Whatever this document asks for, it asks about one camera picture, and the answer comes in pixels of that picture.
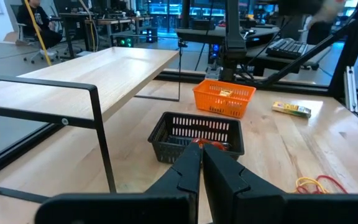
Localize dark gray side desk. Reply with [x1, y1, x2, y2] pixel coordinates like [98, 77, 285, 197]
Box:
[175, 26, 332, 71]

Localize silver metal bracket strip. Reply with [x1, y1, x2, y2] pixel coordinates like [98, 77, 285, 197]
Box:
[343, 65, 358, 113]

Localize seated person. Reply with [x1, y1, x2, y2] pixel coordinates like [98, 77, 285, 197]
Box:
[17, 0, 64, 50]

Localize wooden background desk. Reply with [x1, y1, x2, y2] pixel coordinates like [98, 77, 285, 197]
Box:
[57, 11, 155, 60]

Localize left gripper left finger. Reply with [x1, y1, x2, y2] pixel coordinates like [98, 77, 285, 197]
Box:
[35, 142, 202, 224]

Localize black slotted plastic basket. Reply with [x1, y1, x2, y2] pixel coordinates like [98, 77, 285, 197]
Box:
[147, 111, 246, 165]

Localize red coil wristband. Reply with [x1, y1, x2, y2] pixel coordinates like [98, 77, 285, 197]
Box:
[190, 138, 231, 152]

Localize gray office chair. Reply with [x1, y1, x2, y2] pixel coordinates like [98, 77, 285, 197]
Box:
[17, 23, 83, 65]

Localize yellow hanging cable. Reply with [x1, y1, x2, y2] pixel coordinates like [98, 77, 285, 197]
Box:
[23, 0, 53, 67]

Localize computer tower green lights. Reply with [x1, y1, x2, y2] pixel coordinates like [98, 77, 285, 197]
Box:
[112, 35, 135, 49]

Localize black computer keyboard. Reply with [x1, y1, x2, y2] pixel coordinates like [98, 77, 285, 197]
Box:
[265, 37, 310, 60]

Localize rubber band pile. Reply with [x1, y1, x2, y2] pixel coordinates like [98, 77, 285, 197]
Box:
[296, 174, 349, 194]

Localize yellow rubber band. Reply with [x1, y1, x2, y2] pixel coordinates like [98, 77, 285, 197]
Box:
[295, 176, 329, 194]

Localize orange slotted plastic basket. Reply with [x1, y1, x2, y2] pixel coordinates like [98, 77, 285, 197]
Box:
[192, 79, 257, 119]

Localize yellow crayon box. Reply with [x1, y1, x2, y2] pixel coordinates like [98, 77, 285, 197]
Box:
[271, 101, 312, 119]

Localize wooden shelf riser black legs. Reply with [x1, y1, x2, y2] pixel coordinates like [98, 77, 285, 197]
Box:
[0, 46, 181, 203]

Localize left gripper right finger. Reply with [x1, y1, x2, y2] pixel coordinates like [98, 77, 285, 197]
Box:
[203, 143, 358, 224]

